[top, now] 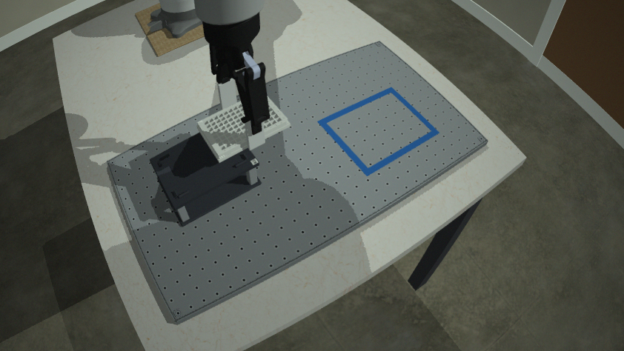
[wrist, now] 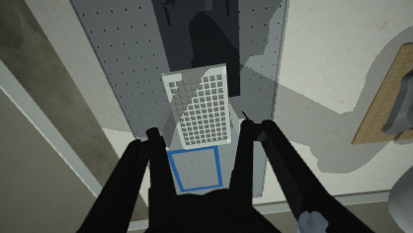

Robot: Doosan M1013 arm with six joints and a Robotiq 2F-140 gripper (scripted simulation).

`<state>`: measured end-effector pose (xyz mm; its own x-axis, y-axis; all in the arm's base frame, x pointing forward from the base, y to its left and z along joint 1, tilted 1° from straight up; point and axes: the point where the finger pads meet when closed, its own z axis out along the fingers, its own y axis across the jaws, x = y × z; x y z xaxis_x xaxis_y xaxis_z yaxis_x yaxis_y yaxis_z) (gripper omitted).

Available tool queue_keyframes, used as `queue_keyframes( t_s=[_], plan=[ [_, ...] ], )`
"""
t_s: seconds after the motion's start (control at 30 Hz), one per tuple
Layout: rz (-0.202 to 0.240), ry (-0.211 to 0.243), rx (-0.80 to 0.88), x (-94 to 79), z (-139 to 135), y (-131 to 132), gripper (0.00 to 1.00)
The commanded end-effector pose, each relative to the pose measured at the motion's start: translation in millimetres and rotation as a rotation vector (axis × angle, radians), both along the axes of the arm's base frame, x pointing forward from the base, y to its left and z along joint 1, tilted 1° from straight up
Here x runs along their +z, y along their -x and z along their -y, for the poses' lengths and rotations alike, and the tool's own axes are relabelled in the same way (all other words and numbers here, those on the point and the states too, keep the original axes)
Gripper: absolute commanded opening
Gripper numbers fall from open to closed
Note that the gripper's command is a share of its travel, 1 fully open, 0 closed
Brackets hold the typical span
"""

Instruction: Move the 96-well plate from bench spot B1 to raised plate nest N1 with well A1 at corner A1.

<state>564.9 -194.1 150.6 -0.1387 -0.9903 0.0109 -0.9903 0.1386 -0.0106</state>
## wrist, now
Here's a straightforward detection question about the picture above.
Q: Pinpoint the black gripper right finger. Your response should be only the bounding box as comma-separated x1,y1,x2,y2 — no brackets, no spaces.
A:
219,98,375,233

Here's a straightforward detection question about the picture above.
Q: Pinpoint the blue tape outline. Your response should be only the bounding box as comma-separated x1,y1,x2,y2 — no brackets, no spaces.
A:
167,145,222,193

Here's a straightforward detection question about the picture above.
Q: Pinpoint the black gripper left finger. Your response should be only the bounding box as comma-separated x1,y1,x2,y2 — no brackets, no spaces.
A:
76,108,181,233

